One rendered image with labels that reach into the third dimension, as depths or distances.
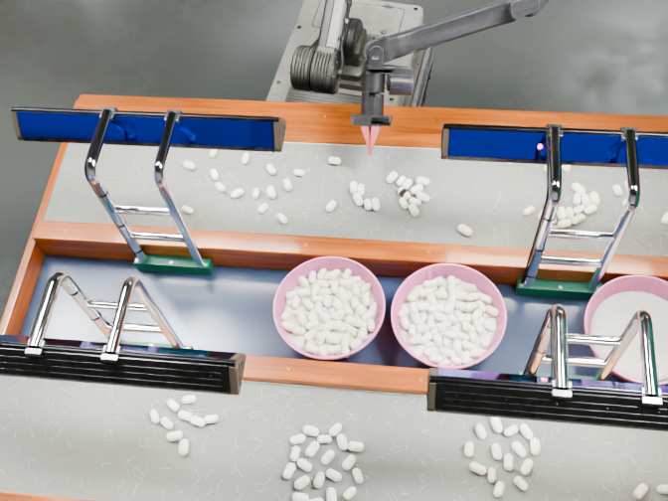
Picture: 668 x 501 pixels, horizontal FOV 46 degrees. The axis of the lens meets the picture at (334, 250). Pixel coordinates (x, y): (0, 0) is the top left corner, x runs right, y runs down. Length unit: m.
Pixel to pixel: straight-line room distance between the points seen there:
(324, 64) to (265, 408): 0.98
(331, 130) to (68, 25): 1.91
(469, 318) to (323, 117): 0.69
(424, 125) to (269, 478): 0.99
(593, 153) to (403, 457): 0.76
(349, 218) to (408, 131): 0.29
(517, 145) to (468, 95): 1.50
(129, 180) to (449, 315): 0.93
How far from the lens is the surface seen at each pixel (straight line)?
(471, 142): 1.69
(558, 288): 1.95
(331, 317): 1.87
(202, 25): 3.56
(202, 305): 2.00
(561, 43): 3.41
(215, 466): 1.79
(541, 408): 1.45
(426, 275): 1.90
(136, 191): 2.15
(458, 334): 1.84
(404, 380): 1.77
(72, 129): 1.88
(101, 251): 2.12
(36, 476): 1.92
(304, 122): 2.14
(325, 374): 1.78
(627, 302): 1.95
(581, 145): 1.71
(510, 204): 2.02
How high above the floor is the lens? 2.44
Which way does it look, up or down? 61 degrees down
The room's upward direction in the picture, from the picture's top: 9 degrees counter-clockwise
